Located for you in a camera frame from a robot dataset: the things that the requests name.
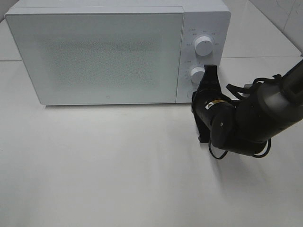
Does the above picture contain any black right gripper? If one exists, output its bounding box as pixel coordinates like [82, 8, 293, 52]
[191, 64, 224, 143]

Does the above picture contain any white timer knob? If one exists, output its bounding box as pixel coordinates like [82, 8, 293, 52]
[190, 67, 205, 84]

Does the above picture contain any round white door button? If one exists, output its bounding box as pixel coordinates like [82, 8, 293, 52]
[187, 90, 194, 99]

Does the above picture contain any white microwave door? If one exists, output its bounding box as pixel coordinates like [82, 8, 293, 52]
[7, 13, 183, 105]

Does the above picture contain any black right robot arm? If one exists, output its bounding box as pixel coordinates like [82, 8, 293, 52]
[191, 62, 303, 158]

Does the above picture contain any upper white power knob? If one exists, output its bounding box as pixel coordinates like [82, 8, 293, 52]
[194, 35, 214, 56]

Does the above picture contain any white microwave oven body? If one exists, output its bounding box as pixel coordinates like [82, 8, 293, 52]
[5, 0, 231, 105]

